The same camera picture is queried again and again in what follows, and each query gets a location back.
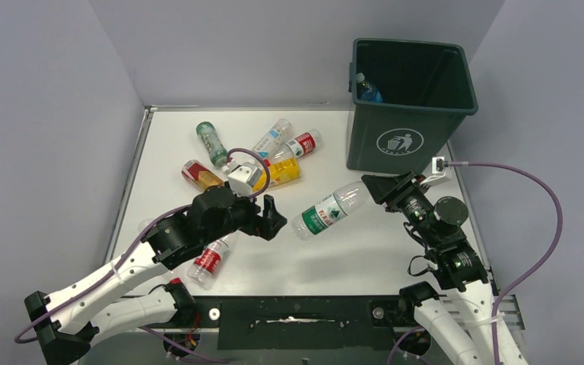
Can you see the green label tea bottle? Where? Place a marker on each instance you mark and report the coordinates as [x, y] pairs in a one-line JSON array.
[[209, 137]]

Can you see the dark green trash bin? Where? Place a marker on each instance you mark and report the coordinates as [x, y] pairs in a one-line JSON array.
[[427, 93]]

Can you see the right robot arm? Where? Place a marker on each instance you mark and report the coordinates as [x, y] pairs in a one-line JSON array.
[[459, 314]]

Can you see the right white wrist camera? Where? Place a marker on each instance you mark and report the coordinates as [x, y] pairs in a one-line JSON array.
[[439, 173]]

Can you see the red label water bottle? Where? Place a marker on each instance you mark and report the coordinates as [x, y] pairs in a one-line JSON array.
[[296, 148]]

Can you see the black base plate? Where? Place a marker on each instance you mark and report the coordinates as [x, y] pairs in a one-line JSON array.
[[291, 333]]

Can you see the green cap green label bottle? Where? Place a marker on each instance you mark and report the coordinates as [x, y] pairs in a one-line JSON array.
[[332, 209]]

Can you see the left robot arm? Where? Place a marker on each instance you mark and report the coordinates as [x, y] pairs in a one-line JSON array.
[[70, 321]]

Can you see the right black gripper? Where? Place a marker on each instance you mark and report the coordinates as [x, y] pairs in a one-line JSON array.
[[381, 186]]

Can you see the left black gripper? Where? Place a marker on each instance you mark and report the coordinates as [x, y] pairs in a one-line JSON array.
[[265, 226]]

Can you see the white blue label bottle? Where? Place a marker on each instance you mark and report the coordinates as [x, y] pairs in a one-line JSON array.
[[279, 133]]

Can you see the red gold label bottle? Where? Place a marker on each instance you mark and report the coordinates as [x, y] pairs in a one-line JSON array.
[[197, 174]]

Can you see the yellow label bottle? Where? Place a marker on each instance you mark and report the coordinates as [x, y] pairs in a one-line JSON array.
[[283, 172]]

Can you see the blue label water bottle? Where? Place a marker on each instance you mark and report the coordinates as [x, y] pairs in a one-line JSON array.
[[366, 91]]

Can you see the aluminium front rail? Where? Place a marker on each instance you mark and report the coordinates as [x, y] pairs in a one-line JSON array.
[[217, 311]]

